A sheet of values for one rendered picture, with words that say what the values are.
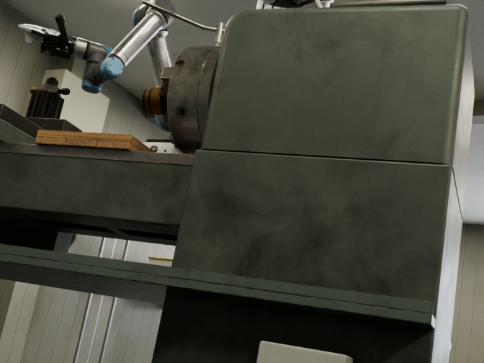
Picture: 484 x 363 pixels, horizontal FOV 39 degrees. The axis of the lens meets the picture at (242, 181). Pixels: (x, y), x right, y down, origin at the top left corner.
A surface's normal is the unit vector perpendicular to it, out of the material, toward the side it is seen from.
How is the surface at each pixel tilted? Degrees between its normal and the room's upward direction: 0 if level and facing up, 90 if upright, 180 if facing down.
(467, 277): 90
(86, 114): 90
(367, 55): 90
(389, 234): 90
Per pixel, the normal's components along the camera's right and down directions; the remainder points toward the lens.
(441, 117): -0.33, -0.30
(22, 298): 0.88, 0.04
